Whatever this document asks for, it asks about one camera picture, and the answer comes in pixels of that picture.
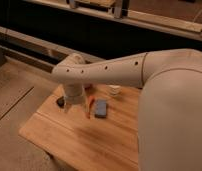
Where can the long wooden shelf rail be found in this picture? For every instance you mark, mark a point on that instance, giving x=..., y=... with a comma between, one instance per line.
x=35, y=51

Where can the dark purple bowl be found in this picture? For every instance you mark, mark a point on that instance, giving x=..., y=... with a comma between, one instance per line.
x=88, y=86

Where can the black rectangular block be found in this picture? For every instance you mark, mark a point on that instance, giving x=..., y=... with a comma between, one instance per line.
x=60, y=102

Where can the blue sponge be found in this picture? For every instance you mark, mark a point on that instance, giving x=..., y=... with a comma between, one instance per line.
x=100, y=108

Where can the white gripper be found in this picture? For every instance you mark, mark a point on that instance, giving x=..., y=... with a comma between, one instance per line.
x=74, y=94

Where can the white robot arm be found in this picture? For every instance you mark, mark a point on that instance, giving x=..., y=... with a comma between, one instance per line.
x=170, y=103

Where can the wooden table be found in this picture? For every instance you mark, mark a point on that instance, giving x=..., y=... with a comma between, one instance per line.
x=85, y=142

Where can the upper wooden shelf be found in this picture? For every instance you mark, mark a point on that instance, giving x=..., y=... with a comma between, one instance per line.
x=174, y=26

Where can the white ceramic cup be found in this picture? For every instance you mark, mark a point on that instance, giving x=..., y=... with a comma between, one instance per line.
x=114, y=90

